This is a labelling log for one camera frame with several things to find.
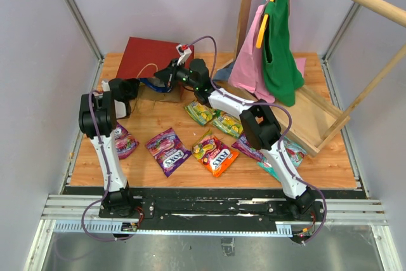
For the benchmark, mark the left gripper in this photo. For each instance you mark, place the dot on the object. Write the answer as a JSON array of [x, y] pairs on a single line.
[[134, 85]]

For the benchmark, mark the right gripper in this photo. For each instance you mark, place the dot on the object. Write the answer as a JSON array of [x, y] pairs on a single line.
[[169, 74]]

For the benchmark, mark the blue chip bag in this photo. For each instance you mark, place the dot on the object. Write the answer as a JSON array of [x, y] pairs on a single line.
[[156, 84]]

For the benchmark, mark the red paper bag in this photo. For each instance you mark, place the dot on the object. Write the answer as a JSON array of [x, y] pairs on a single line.
[[141, 59]]

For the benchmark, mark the purple Fox's packet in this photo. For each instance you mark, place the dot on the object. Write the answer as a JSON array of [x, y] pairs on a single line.
[[168, 151], [125, 142]]

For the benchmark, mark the green snack packet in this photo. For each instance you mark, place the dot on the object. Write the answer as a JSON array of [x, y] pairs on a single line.
[[228, 124]]

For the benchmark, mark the pink shirt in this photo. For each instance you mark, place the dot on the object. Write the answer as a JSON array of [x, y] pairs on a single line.
[[247, 72]]

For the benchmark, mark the orange Fox's candy packet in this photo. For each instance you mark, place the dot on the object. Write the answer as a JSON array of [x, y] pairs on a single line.
[[213, 154]]

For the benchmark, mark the purple snack packet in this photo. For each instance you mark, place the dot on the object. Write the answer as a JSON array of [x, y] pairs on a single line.
[[244, 147]]

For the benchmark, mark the green shirt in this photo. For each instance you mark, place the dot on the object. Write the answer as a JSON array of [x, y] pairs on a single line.
[[280, 73]]

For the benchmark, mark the teal Fox's candy packet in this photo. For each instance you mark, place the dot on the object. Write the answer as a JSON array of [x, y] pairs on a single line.
[[296, 154]]

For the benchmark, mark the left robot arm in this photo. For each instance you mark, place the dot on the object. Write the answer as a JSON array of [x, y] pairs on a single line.
[[98, 121]]

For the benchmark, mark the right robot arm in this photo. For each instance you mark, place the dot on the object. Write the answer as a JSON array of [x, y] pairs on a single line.
[[260, 127]]

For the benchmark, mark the wooden clothes rack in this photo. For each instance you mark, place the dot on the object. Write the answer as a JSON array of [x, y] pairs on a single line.
[[313, 121]]

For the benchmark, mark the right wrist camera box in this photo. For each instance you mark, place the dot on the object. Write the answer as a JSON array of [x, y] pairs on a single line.
[[184, 53]]

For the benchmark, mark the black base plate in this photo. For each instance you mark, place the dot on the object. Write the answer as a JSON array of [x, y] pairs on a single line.
[[201, 210]]

